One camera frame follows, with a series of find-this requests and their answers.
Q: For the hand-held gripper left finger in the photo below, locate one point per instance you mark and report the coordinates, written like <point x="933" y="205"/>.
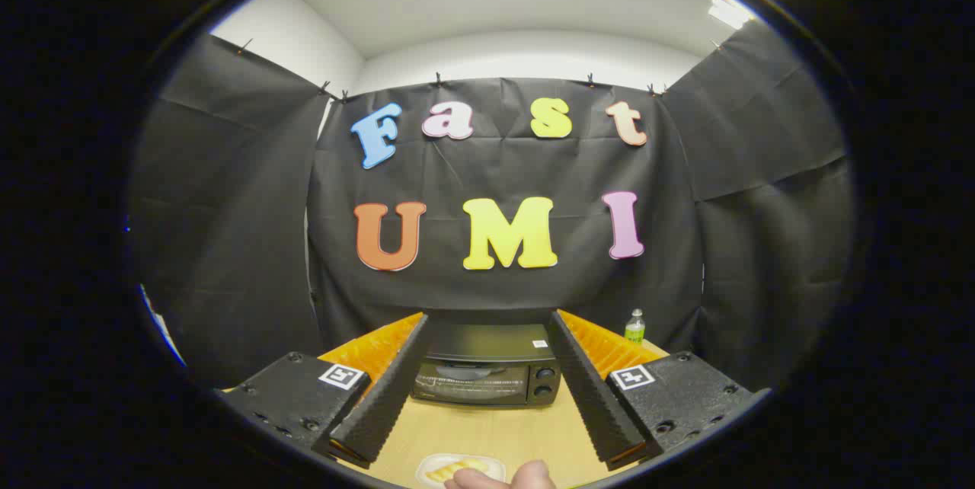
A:
<point x="385" y="397"/>

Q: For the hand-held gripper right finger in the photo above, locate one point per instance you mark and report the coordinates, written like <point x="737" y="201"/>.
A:
<point x="590" y="397"/>

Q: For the long bread roll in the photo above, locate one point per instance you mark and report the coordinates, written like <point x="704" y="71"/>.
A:
<point x="455" y="470"/>

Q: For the black toaster oven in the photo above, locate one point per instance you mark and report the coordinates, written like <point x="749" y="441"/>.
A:
<point x="487" y="344"/>

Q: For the green label drink bottle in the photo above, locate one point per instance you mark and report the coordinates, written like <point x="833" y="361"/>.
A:
<point x="634" y="329"/>

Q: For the white plate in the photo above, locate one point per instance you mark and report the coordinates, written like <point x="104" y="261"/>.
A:
<point x="430" y="466"/>

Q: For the black backdrop cloth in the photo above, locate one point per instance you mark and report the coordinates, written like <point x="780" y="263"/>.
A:
<point x="495" y="169"/>

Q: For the ceiling light panel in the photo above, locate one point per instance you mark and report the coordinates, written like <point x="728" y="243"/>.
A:
<point x="729" y="11"/>

